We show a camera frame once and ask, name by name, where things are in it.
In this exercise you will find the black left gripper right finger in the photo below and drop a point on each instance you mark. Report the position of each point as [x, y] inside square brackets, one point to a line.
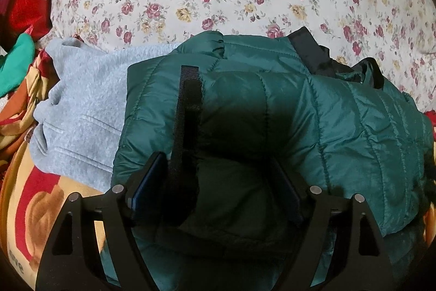
[359, 260]

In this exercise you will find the red garment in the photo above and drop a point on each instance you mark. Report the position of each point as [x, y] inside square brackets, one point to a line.
[19, 16]

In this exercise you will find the light grey fleece sweater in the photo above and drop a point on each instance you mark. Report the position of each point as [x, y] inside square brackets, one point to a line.
[80, 123]

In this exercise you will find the dark green puffer jacket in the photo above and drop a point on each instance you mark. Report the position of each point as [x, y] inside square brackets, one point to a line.
[272, 108]

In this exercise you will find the yellow red patterned blanket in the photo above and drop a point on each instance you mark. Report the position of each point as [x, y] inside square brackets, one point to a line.
[30, 199]

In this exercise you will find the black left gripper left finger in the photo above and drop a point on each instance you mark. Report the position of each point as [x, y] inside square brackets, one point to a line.
[71, 258]

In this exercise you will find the bright green garment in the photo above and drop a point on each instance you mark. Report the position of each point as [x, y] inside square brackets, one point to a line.
[15, 64]

